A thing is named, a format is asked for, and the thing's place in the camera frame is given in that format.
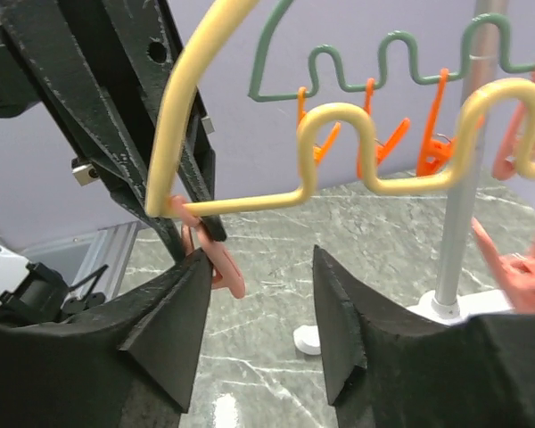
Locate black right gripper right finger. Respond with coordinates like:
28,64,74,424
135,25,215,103
313,247,535,427

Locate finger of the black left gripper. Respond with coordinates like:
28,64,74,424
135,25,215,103
103,1,215,242

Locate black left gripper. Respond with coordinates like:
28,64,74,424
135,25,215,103
0,1,185,261

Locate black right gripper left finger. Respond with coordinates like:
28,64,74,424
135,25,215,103
0,250,210,427

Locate pink end clothespin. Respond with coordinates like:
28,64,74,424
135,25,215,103
169,195,246,299

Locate yellow clip hanger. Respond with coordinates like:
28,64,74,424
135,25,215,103
144,0,535,218

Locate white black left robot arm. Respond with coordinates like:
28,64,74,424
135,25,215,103
0,1,215,325

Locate green clip hanger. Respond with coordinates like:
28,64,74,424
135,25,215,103
248,0,535,103

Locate metal clothes rack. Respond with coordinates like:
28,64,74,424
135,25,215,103
292,0,535,356

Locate aluminium rail frame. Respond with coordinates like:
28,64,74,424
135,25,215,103
69,222,140,300

